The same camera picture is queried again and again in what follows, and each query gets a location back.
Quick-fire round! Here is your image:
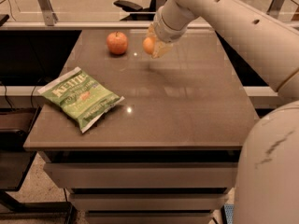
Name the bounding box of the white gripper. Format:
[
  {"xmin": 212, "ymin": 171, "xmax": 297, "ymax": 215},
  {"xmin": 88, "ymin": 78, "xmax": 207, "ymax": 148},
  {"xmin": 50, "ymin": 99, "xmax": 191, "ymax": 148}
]
[{"xmin": 147, "ymin": 6, "xmax": 191, "ymax": 59}]

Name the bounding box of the green chip bag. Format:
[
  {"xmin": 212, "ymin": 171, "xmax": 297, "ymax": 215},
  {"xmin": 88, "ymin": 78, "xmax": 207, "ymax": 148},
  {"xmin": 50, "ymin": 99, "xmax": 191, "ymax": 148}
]
[{"xmin": 38, "ymin": 67, "xmax": 124, "ymax": 133}]

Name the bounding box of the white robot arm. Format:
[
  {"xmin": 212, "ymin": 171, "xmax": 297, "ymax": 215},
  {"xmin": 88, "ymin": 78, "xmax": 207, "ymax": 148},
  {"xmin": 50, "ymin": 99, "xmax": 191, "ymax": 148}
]
[{"xmin": 149, "ymin": 0, "xmax": 299, "ymax": 224}]

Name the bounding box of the orange fruit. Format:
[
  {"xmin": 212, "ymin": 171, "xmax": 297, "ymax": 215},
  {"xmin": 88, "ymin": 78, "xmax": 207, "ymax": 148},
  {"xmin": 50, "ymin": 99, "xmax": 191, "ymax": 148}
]
[{"xmin": 143, "ymin": 36, "xmax": 155, "ymax": 55}]

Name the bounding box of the blue perforated box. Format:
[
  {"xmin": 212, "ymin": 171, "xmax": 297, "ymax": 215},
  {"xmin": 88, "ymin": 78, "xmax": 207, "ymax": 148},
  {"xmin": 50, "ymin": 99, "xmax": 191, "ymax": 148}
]
[{"xmin": 221, "ymin": 204, "xmax": 234, "ymax": 224}]

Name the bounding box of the grey drawer cabinet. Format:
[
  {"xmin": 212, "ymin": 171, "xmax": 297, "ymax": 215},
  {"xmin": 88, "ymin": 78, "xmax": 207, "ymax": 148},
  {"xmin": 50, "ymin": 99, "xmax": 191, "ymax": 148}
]
[{"xmin": 40, "ymin": 149, "xmax": 240, "ymax": 224}]

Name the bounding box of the red apple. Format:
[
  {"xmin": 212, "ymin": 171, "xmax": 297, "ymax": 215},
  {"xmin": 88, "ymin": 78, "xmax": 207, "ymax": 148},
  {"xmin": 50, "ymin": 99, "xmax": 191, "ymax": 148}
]
[{"xmin": 107, "ymin": 32, "xmax": 128, "ymax": 55}]

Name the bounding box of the black office chair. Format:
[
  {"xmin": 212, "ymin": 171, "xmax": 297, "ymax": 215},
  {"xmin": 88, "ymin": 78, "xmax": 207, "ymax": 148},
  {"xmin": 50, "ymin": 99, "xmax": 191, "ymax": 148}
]
[{"xmin": 113, "ymin": 0, "xmax": 171, "ymax": 22}]

